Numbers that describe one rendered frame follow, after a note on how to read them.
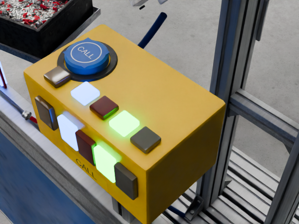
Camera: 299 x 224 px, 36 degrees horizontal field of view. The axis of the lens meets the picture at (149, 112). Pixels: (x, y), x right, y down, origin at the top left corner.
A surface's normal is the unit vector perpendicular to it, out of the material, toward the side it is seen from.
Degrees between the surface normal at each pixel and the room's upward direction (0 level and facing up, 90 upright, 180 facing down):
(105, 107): 0
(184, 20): 0
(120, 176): 90
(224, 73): 90
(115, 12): 0
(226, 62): 90
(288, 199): 90
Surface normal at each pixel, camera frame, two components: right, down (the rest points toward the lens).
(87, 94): 0.00, -0.66
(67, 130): -0.70, 0.54
